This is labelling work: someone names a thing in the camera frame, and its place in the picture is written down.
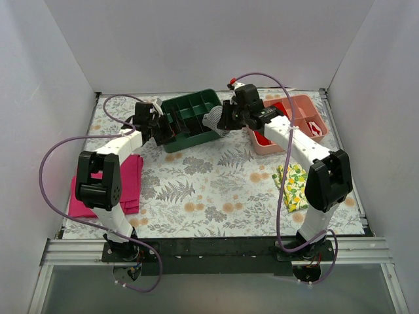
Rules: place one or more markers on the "black metal base rail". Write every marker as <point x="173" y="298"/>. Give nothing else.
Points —
<point x="230" y="255"/>

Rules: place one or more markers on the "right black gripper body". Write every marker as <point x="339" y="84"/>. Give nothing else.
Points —
<point x="226" y="117"/>

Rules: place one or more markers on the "red rolled cloth lower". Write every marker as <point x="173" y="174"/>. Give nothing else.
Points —
<point x="262" y="140"/>

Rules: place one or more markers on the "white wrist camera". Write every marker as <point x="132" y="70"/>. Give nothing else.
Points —
<point x="234" y="84"/>
<point x="157" y="106"/>

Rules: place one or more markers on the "pink divided organizer tray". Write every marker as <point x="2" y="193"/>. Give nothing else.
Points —
<point x="305" y="112"/>

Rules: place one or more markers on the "red white rolled cloth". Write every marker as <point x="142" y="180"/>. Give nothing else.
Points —
<point x="315" y="129"/>

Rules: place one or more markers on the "lemon print folded cloth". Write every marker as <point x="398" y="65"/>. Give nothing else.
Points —
<point x="294" y="191"/>

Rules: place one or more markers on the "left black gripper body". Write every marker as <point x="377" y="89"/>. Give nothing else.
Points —
<point x="168" y="129"/>

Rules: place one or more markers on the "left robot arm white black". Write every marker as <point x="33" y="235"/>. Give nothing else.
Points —
<point x="98" y="182"/>

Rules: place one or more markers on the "red rolled cloth upper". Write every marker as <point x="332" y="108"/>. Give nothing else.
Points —
<point x="279" y="106"/>

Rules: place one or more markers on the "grey striped boxer underwear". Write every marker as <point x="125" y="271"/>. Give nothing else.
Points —
<point x="211" y="120"/>

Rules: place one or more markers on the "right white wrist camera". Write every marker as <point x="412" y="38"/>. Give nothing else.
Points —
<point x="234" y="84"/>

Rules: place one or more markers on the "pink folded cloth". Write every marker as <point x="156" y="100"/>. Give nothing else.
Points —
<point x="130" y="170"/>

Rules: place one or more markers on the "green divided organizer tray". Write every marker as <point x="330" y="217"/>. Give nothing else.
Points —
<point x="192" y="107"/>

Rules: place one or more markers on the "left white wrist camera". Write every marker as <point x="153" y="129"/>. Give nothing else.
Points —
<point x="157" y="106"/>

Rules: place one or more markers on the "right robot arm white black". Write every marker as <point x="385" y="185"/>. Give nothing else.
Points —
<point x="329" y="178"/>

